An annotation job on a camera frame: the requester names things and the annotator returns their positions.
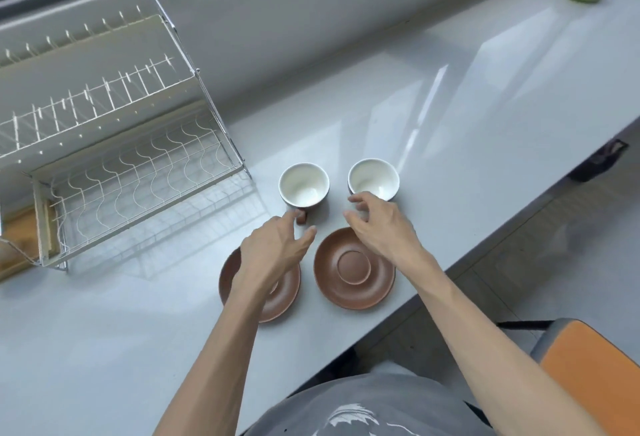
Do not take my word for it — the person's right hand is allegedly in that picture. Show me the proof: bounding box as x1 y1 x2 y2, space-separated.
342 191 427 272

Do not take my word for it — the person's left hand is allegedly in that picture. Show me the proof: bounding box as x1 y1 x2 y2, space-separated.
231 213 319 297

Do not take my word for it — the person's left forearm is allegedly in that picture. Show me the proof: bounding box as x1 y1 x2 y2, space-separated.
155 278 281 436

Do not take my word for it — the person's right forearm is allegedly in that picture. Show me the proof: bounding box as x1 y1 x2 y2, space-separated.
392 248 608 436

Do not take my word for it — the brown saucer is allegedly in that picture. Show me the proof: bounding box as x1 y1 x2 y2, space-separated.
218 246 302 324
313 227 397 311

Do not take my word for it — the brown cup with white inside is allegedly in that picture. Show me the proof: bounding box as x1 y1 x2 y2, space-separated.
278 163 331 225
347 158 401 203

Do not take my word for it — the grey printed shirt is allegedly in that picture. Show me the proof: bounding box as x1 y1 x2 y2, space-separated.
240 372 497 436

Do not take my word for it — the black object under table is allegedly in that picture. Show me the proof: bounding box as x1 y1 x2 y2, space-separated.
569 139 630 184

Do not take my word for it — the wooden tray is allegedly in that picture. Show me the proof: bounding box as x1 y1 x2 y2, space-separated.
0 198 61 282

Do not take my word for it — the white wire dish rack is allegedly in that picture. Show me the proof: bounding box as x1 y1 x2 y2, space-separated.
0 0 253 272

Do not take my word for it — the orange chair with grey frame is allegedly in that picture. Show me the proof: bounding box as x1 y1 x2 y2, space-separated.
529 318 640 436

